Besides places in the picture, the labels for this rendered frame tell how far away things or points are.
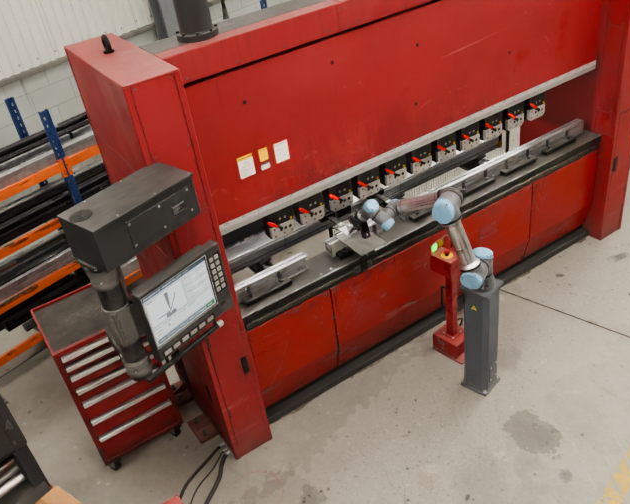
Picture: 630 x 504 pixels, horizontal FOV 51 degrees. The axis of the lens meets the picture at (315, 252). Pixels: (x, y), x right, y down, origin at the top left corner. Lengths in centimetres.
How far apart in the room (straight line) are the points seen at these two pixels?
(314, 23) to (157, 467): 266
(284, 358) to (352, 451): 66
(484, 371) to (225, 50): 237
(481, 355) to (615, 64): 220
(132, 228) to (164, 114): 53
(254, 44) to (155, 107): 62
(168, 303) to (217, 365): 83
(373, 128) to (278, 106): 65
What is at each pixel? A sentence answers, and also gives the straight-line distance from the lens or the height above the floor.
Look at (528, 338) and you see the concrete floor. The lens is 468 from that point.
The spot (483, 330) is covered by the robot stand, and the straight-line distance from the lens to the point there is 394.
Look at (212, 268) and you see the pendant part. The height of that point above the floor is 150.
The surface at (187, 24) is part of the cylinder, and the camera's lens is 319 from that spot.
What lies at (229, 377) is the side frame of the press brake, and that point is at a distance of 369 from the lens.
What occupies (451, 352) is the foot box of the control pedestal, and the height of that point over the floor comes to 4.
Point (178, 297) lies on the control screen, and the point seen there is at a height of 148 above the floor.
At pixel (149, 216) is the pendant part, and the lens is 269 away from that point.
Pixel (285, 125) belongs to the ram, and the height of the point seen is 179.
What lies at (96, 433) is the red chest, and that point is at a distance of 405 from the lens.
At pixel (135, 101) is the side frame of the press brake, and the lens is 284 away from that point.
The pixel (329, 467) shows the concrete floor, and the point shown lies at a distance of 399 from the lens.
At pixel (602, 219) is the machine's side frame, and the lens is 555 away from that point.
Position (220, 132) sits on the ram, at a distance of 327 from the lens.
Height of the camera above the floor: 315
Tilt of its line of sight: 34 degrees down
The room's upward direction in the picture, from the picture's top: 9 degrees counter-clockwise
